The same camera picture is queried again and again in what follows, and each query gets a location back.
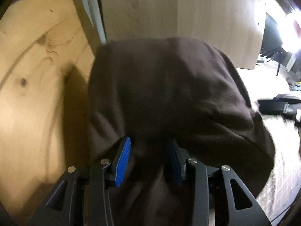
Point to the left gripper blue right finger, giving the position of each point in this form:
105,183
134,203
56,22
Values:
234,204

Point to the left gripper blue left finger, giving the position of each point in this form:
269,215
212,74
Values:
64,204

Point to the brown sweatshirt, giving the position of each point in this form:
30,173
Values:
177,89

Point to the pink plaid blanket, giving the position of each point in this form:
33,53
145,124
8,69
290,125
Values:
282,188

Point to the light wooden cabinet panel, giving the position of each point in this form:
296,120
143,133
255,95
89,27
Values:
234,26

